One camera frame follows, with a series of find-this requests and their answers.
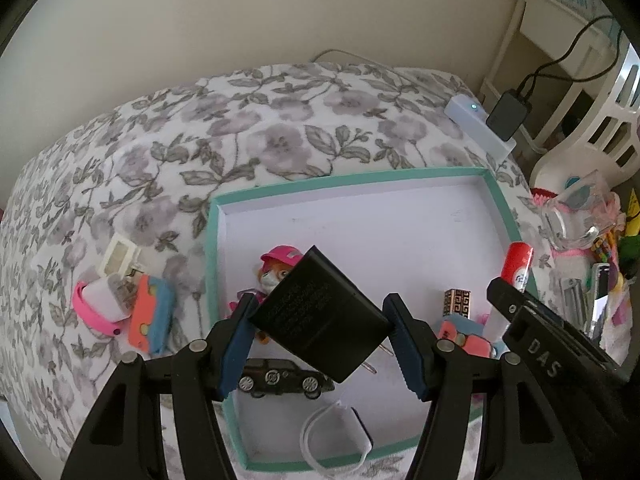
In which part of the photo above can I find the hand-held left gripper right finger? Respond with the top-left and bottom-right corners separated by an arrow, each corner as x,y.
382,294 -> 576,480

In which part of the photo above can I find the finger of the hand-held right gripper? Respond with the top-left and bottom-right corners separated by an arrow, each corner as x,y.
486,277 -> 626,381
501,306 -> 608,401

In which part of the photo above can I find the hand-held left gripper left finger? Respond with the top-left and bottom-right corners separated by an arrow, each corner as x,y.
60,292 -> 261,480

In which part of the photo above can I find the red and white tube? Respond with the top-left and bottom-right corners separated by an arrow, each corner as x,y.
487,241 -> 535,342

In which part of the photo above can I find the black charger plug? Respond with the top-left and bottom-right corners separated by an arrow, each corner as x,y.
247,245 -> 391,383

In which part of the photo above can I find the teal rimmed white box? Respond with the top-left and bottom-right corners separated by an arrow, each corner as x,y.
205,166 -> 538,472

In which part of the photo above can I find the black toy car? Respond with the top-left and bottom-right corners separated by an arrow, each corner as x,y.
237,357 -> 335,400

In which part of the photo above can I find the brown patterned lighter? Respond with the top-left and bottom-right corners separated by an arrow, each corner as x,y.
442,288 -> 473,321

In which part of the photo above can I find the toy dog with pink cap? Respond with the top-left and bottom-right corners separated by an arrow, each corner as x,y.
227,245 -> 303,346

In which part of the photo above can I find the pile of colourful toys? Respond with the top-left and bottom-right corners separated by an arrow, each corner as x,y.
590,195 -> 640,361

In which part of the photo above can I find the white smartwatch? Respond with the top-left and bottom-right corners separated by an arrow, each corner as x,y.
300,402 -> 373,473

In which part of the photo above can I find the orange and blue toy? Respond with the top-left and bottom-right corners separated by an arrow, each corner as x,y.
127,275 -> 176,353

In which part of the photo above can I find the clear plastic container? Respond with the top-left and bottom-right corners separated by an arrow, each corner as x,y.
540,170 -> 618,251

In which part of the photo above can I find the cream square compact case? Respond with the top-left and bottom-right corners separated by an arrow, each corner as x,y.
97,232 -> 141,279

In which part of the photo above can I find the white wooden furniture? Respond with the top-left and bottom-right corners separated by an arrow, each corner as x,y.
480,0 -> 640,191

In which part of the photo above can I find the black power adapter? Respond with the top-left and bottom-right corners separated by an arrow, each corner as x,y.
487,90 -> 531,142

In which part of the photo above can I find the grey floral blanket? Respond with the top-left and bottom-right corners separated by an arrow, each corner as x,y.
0,62 -> 546,480

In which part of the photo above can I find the white device with blue light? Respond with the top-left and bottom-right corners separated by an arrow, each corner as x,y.
445,95 -> 517,161

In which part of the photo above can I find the pink bracelet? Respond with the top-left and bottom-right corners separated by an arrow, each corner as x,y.
72,282 -> 124,336

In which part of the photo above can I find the black adapter cable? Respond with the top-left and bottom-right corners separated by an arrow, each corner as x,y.
517,15 -> 631,101

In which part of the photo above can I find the grey cable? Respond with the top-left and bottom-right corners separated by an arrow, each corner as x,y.
312,49 -> 381,67

